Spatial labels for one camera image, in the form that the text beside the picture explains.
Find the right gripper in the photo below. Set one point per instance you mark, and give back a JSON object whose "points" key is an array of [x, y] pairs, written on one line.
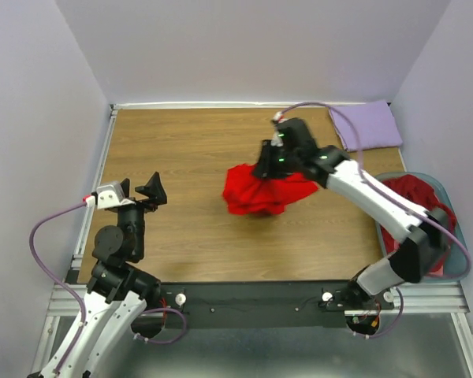
{"points": [[264, 166]]}

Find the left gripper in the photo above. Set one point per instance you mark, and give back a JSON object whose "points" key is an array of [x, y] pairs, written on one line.
{"points": [[154, 190]]}

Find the bright red t shirt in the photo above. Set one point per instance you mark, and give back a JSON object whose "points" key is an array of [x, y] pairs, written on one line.
{"points": [[246, 194]]}

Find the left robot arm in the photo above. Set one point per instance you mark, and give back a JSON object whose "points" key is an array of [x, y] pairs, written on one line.
{"points": [[117, 290]]}

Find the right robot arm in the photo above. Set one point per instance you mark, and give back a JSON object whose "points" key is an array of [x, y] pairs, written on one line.
{"points": [[419, 232]]}

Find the folded lavender t shirt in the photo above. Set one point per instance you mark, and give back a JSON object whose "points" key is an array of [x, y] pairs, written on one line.
{"points": [[374, 122]]}

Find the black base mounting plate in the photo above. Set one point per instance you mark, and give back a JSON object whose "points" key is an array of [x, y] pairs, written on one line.
{"points": [[274, 304]]}

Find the dark red t shirt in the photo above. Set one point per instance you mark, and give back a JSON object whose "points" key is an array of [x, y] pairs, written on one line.
{"points": [[419, 191]]}

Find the teal plastic basket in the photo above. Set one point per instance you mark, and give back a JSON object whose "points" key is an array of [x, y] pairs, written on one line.
{"points": [[455, 267]]}

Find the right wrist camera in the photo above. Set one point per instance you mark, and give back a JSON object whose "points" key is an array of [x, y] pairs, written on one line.
{"points": [[278, 118]]}

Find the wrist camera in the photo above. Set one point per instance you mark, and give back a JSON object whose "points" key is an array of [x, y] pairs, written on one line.
{"points": [[278, 118], [106, 196]]}

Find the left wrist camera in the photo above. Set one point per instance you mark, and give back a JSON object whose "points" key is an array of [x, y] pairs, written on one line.
{"points": [[106, 196]]}

